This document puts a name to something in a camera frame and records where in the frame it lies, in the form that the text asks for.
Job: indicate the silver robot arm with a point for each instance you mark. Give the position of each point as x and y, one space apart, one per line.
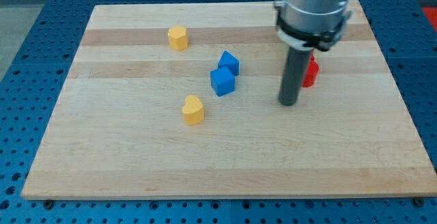
308 24

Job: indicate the blue cube block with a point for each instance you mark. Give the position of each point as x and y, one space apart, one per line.
222 81

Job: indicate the blue triangle block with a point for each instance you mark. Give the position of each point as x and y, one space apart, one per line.
229 61

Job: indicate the yellow heart block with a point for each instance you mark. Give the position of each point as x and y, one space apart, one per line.
193 110

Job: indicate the wooden board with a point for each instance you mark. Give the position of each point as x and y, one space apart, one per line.
117 130

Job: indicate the yellow hexagon block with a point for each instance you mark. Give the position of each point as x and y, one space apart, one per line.
178 38

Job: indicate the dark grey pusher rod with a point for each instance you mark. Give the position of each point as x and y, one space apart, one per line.
293 76

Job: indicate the red block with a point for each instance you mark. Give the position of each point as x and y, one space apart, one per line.
311 73

